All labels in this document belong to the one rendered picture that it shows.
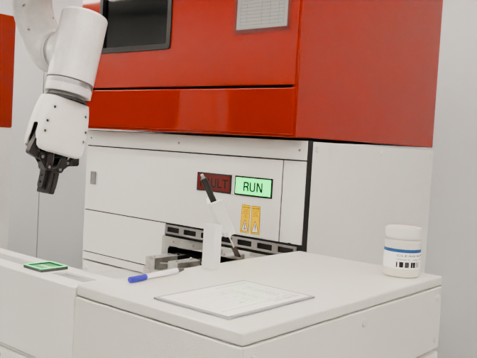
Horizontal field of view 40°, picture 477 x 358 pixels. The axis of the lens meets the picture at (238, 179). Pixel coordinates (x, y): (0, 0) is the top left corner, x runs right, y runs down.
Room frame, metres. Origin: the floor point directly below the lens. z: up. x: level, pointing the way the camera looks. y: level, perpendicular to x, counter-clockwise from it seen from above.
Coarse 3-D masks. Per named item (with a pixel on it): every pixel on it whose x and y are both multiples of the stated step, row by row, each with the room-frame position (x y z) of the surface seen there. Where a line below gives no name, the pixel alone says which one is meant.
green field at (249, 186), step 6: (240, 180) 1.64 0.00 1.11; (246, 180) 1.63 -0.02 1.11; (252, 180) 1.61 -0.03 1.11; (258, 180) 1.60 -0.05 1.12; (264, 180) 1.59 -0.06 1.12; (270, 180) 1.58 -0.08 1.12; (240, 186) 1.64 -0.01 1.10; (246, 186) 1.63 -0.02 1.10; (252, 186) 1.61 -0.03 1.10; (258, 186) 1.60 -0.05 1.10; (264, 186) 1.59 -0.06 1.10; (270, 186) 1.58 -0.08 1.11; (240, 192) 1.64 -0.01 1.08; (246, 192) 1.62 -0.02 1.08; (252, 192) 1.61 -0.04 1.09; (258, 192) 1.60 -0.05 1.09; (264, 192) 1.59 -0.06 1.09
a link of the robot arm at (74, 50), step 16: (64, 16) 1.19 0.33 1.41; (80, 16) 1.18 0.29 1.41; (96, 16) 1.19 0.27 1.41; (64, 32) 1.18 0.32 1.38; (80, 32) 1.17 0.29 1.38; (96, 32) 1.19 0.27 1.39; (48, 48) 1.20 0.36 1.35; (64, 48) 1.17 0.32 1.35; (80, 48) 1.17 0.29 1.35; (96, 48) 1.19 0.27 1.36; (48, 64) 1.22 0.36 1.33; (64, 64) 1.16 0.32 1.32; (80, 64) 1.17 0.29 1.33; (96, 64) 1.20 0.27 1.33; (80, 80) 1.17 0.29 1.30
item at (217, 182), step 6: (198, 174) 1.73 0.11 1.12; (204, 174) 1.72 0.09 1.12; (198, 180) 1.73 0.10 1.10; (210, 180) 1.70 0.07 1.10; (216, 180) 1.69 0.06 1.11; (222, 180) 1.68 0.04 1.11; (228, 180) 1.66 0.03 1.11; (198, 186) 1.73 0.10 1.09; (216, 186) 1.69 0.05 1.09; (222, 186) 1.68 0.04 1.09; (228, 186) 1.66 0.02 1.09
